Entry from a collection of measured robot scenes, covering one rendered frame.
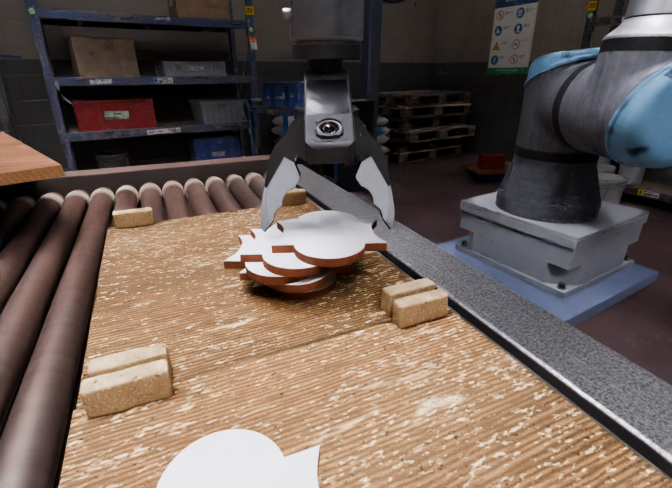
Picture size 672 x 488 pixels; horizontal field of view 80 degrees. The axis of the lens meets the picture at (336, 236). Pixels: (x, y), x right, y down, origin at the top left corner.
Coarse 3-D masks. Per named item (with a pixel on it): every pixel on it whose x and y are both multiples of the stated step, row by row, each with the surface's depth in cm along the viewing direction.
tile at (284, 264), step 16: (256, 240) 47; (272, 240) 47; (240, 256) 44; (256, 256) 44; (272, 256) 43; (288, 256) 43; (272, 272) 41; (288, 272) 41; (304, 272) 41; (320, 272) 42
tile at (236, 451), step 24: (216, 432) 27; (240, 432) 27; (192, 456) 25; (216, 456) 25; (240, 456) 25; (264, 456) 25; (288, 456) 25; (312, 456) 25; (168, 480) 24; (192, 480) 24; (216, 480) 24; (240, 480) 24; (264, 480) 24; (288, 480) 24; (312, 480) 24
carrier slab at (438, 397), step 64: (448, 320) 41; (192, 384) 33; (256, 384) 33; (320, 384) 33; (384, 384) 33; (448, 384) 33; (512, 384) 33; (128, 448) 27; (320, 448) 27; (384, 448) 27; (448, 448) 27; (512, 448) 27; (576, 448) 27
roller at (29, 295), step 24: (72, 192) 88; (72, 216) 76; (48, 240) 64; (72, 240) 69; (48, 264) 57; (24, 288) 50; (48, 288) 53; (24, 312) 46; (0, 336) 41; (24, 336) 43; (0, 360) 38; (24, 360) 41; (0, 384) 36; (0, 408) 34
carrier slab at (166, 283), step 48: (144, 240) 60; (192, 240) 60; (144, 288) 47; (192, 288) 47; (240, 288) 47; (336, 288) 47; (96, 336) 39; (144, 336) 39; (192, 336) 39; (240, 336) 39; (288, 336) 39; (336, 336) 39
